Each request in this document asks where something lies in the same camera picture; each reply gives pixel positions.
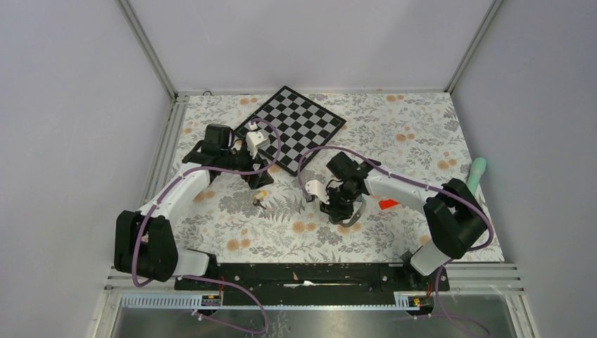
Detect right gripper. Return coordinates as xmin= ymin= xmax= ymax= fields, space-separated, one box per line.
xmin=320 ymin=184 xmax=361 ymax=225

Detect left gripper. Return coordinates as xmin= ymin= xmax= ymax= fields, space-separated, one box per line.
xmin=220 ymin=139 xmax=273 ymax=188

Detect grey metal key holder plate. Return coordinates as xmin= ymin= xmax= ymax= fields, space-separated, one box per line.
xmin=341 ymin=196 xmax=367 ymax=228

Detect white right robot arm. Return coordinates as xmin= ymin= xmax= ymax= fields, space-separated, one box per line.
xmin=304 ymin=151 xmax=490 ymax=290

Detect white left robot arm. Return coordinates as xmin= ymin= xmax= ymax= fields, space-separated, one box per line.
xmin=114 ymin=118 xmax=281 ymax=289

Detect red key tag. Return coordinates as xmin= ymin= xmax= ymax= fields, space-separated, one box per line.
xmin=378 ymin=199 xmax=400 ymax=210

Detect black and silver chessboard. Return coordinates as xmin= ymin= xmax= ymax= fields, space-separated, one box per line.
xmin=234 ymin=86 xmax=346 ymax=177

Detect floral table mat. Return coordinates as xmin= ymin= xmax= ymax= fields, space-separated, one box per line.
xmin=149 ymin=92 xmax=505 ymax=265

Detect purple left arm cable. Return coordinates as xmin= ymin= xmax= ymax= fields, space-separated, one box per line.
xmin=131 ymin=118 xmax=283 ymax=335

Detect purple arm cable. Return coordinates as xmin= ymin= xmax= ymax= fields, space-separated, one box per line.
xmin=131 ymin=118 xmax=283 ymax=335
xmin=296 ymin=146 xmax=494 ymax=338

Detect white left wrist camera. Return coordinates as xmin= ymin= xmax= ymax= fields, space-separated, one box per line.
xmin=245 ymin=122 xmax=270 ymax=159

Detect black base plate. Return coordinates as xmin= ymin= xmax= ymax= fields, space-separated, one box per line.
xmin=175 ymin=263 xmax=451 ymax=306

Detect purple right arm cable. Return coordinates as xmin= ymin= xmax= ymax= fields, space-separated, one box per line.
xmin=296 ymin=146 xmax=494 ymax=338

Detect mint green handle tool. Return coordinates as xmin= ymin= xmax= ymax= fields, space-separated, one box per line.
xmin=466 ymin=157 xmax=487 ymax=194

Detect aluminium frame rails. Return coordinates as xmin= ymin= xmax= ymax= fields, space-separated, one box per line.
xmin=95 ymin=0 xmax=542 ymax=338

